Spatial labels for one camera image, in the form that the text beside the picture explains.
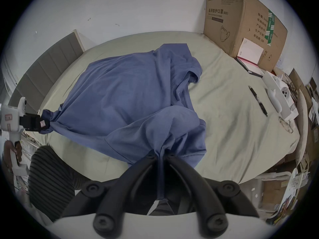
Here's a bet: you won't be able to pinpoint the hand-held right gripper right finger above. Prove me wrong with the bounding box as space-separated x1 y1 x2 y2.
165 154 260 233

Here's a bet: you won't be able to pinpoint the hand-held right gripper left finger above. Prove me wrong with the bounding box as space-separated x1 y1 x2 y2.
60 153 158 232

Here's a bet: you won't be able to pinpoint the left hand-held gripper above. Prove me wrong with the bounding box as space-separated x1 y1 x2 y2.
0 97 54 176

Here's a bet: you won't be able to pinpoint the blue shirt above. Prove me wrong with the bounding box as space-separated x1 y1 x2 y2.
40 43 207 200

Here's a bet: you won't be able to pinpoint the person's left hand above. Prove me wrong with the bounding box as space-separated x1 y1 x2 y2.
3 140 23 169

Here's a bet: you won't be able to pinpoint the grey padded headboard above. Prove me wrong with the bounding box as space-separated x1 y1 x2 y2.
9 30 85 114

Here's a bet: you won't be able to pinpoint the bed with pale green sheet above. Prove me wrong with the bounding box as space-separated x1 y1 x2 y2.
37 31 301 185

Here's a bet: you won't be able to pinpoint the eyeglasses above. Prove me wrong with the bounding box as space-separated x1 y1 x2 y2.
278 117 295 134

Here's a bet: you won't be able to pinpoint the black pen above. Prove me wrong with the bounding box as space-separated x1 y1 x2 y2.
248 85 268 117

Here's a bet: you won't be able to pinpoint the notebook with white cover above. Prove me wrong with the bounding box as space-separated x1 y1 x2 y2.
236 38 265 78

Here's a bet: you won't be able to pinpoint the large brown cardboard carton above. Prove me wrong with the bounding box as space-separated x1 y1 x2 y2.
203 0 288 73

